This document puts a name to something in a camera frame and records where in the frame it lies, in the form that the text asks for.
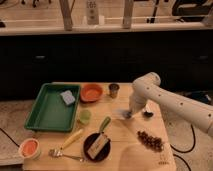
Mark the grey towel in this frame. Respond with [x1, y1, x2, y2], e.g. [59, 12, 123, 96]
[113, 109, 128, 120]

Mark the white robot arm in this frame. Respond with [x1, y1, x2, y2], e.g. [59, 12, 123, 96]
[129, 72, 213, 138]

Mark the red bowl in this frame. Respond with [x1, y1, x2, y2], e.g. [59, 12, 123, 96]
[80, 83, 103, 103]

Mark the white bowl orange inside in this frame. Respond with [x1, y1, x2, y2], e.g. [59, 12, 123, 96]
[18, 138, 41, 159]

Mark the small metal cup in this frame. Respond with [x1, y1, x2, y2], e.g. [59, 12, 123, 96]
[108, 83, 120, 98]

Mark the bunch of brown grapes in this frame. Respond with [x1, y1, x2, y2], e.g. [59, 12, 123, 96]
[137, 131, 164, 152]

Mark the wooden block in pan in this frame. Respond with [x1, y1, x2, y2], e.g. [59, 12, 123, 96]
[87, 134, 109, 159]

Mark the small green cup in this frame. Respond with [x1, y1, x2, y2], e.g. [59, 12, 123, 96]
[78, 110, 91, 125]

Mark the blue grey sponge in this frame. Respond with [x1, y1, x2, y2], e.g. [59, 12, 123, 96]
[60, 90, 75, 106]

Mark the dark blue floor object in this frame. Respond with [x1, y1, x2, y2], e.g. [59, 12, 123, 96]
[193, 92, 211, 104]

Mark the green plastic tray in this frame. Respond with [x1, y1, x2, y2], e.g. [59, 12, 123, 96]
[25, 83, 81, 132]

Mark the black pan green handle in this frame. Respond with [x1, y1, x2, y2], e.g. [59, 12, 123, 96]
[83, 117, 111, 162]

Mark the black cable on floor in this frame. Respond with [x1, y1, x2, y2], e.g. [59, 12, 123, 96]
[170, 123, 198, 171]

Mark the yellow handled utensil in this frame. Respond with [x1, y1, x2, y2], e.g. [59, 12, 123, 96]
[55, 129, 83, 152]

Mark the black cable left side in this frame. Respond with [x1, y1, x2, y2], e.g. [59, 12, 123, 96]
[0, 127, 21, 148]

